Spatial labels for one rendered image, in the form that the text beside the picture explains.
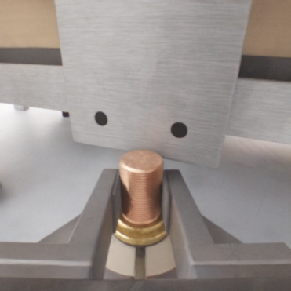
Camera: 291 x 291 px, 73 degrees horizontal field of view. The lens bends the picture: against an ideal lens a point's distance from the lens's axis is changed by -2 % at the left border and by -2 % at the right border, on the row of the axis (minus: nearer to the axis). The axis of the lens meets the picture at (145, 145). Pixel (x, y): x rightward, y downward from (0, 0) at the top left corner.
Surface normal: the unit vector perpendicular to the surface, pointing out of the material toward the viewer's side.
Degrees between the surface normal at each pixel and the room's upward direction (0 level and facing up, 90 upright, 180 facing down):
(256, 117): 90
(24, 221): 180
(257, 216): 180
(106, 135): 90
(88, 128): 90
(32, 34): 90
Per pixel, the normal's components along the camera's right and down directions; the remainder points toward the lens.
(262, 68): -0.33, 0.42
